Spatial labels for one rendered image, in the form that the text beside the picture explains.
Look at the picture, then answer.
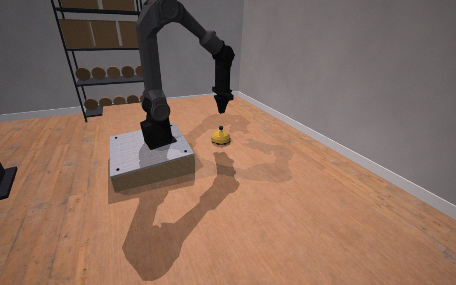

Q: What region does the yellow dome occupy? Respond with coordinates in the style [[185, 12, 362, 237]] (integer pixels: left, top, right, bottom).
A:
[[211, 126, 230, 145]]

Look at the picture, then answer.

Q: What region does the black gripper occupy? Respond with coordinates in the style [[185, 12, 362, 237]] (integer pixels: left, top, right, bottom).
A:
[[212, 79, 234, 114]]

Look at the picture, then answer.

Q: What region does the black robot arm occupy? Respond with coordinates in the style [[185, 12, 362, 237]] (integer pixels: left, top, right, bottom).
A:
[[136, 0, 235, 150]]

